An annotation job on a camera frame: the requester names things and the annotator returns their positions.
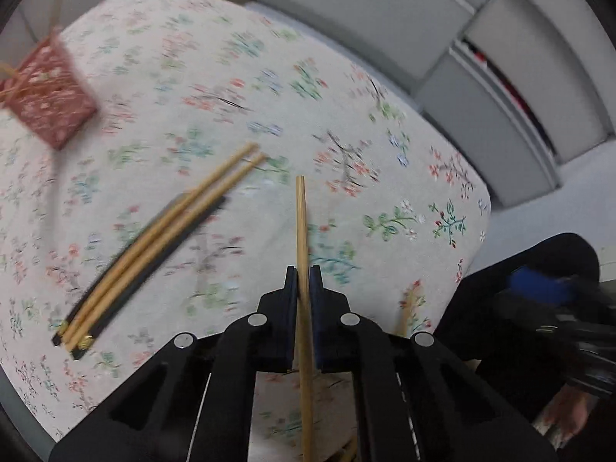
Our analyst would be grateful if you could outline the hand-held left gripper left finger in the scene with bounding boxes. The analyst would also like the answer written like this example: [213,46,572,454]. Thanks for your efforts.
[48,266,299,462]

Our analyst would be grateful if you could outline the person's right hand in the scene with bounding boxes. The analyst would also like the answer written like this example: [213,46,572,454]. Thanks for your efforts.
[549,390,593,446]

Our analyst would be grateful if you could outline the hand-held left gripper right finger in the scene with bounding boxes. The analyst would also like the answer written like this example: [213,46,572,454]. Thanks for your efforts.
[309,264,559,462]

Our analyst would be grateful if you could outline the open white drawer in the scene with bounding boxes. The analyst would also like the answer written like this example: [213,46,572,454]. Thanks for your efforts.
[415,41,564,208]

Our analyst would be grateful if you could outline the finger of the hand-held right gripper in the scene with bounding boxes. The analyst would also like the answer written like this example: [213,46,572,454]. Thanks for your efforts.
[493,298,578,333]
[509,264,577,306]

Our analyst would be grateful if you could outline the black chopstick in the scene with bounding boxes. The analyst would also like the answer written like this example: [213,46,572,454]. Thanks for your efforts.
[50,192,186,346]
[70,197,228,361]

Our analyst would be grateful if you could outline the black rounded object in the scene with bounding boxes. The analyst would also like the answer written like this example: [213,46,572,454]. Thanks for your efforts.
[433,232,601,424]

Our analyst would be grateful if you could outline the white kitchen cabinets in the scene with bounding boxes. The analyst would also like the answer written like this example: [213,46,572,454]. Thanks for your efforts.
[115,0,616,208]

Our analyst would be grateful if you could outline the pink perforated utensil holder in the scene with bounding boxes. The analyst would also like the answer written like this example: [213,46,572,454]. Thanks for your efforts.
[0,29,99,151]

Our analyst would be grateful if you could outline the floral tablecloth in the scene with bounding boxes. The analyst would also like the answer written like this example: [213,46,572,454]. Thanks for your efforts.
[0,0,492,462]

